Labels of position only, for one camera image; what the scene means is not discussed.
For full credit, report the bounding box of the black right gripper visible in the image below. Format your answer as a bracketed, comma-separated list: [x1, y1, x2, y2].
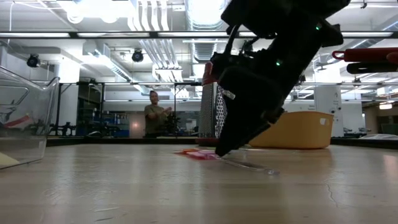
[214, 43, 315, 158]

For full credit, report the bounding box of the red metal box grater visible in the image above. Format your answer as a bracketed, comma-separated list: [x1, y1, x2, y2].
[195, 61, 237, 147]

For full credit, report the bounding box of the yellow plastic bin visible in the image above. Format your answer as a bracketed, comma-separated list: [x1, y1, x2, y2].
[248, 111, 335, 149]

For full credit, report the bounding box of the person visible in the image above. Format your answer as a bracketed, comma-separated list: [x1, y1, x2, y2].
[143, 90, 173, 138]

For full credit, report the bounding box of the black ceiling spotlight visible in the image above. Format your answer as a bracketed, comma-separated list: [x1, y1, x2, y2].
[25, 54, 42, 69]
[131, 49, 145, 63]

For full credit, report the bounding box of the blue storage shelving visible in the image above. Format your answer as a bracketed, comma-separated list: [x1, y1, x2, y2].
[76, 85, 131, 138]

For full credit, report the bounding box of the clear plastic bin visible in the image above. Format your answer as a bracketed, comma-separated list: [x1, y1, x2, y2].
[0, 65, 62, 170]

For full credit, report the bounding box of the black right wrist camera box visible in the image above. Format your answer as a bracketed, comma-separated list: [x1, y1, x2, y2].
[210, 51, 261, 75]

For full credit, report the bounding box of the silver ceiling air duct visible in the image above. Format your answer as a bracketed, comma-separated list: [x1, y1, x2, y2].
[183, 0, 229, 63]

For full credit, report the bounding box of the black frame crossbar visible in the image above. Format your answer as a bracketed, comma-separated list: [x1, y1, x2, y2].
[58, 81, 398, 87]

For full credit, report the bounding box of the black overhead frame beam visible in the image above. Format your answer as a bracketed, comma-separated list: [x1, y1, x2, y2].
[0, 30, 394, 40]

